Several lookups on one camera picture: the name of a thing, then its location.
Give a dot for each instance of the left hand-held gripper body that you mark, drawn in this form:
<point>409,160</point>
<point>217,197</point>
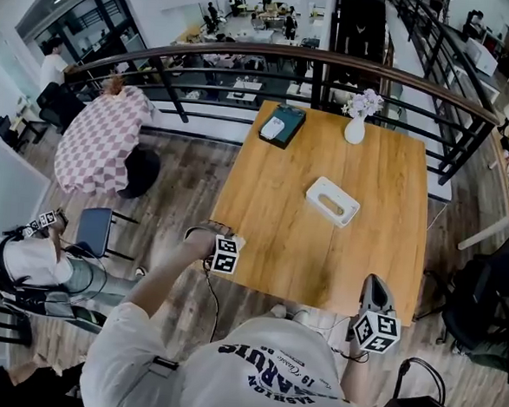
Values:
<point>224,257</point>

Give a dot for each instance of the person's left hand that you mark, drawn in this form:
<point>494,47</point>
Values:
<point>200,238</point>

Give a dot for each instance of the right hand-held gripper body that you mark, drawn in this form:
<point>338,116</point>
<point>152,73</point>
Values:
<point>376,333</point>

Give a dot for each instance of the black office chair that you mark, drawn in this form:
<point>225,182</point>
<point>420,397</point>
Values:
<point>473,309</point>

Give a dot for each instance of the light wooden desk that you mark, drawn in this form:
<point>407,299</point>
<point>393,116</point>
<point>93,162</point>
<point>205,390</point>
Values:
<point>499,180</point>

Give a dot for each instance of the person's right forearm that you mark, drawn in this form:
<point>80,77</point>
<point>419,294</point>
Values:
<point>355,375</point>

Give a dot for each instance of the dark green tray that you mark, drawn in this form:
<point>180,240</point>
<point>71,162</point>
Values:
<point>292,125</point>

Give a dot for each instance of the blue-grey chair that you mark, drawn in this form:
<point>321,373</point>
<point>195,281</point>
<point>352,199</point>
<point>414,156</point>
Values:
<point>94,228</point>

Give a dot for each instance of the white tissue box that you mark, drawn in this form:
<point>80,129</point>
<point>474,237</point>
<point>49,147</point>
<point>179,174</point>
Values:
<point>314,191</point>

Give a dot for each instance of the person's grey printed shirt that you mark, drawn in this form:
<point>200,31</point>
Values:
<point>246,389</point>

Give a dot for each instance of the small white pouch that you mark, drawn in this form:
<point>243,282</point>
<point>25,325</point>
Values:
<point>272,127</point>

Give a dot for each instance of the dried orange plant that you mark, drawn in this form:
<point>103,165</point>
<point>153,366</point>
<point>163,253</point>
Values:
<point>114,85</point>

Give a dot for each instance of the person's right white shoe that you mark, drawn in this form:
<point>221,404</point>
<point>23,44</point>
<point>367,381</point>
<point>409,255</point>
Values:
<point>301,315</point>

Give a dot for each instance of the black mesh chair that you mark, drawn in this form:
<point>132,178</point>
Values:
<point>59,106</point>

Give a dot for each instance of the white vase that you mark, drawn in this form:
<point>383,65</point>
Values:
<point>355,133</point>

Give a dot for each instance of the black railing with wooden handrail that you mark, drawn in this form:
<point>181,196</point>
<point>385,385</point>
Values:
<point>265,47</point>

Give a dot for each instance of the wooden table with white legs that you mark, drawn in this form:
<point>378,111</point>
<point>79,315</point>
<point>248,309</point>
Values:
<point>286,244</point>

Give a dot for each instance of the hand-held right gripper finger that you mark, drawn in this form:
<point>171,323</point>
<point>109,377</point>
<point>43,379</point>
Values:
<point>365,295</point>
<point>387,300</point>

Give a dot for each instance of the pale purple flowers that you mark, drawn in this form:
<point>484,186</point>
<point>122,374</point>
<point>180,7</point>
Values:
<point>366,101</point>

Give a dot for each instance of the pink checkered tablecloth table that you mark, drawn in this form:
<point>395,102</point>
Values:
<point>102,144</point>

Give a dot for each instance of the person's left forearm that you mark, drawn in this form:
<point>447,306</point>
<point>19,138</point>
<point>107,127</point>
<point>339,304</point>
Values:
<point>162,274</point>

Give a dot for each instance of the person's white shoe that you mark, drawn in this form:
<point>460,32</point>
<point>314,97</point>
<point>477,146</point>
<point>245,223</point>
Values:
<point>301,315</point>
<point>277,310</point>

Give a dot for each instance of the person's left white shoe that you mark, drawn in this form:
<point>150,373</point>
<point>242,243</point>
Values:
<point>277,310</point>

